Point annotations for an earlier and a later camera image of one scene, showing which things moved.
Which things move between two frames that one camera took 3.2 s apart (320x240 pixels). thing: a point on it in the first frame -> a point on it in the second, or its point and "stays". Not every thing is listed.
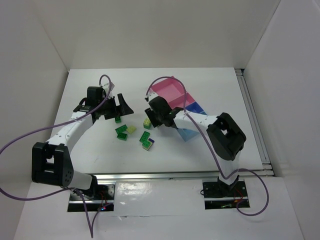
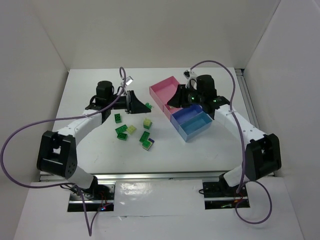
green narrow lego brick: x=144 y=137 stays
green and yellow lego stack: x=147 y=123 stays
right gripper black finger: x=151 y=115 -> x=179 y=98
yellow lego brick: x=131 y=129 stays
